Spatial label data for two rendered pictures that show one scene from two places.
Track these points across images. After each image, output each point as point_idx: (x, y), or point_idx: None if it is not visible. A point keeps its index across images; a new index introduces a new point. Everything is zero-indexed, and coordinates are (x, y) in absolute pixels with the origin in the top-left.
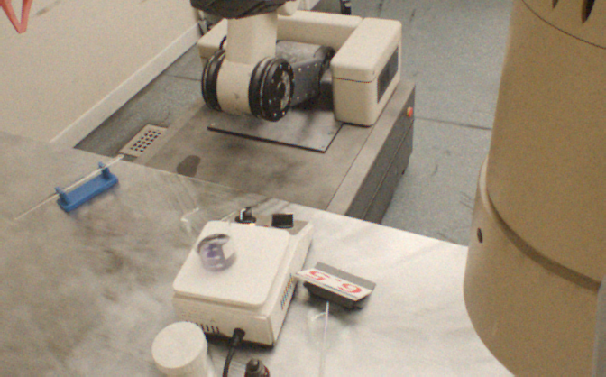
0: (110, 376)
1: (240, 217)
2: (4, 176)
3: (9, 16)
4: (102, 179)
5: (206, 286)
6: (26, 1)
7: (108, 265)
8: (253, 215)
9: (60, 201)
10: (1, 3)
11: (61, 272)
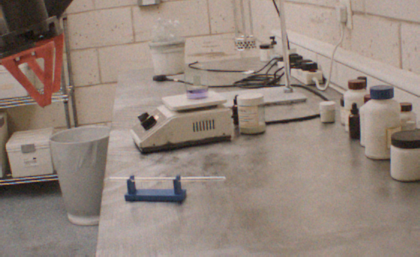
0: (277, 140)
1: (154, 118)
2: (172, 237)
3: (61, 64)
4: (139, 191)
5: (216, 96)
6: (35, 60)
7: (216, 165)
8: (139, 134)
9: (180, 192)
10: (63, 46)
11: (240, 171)
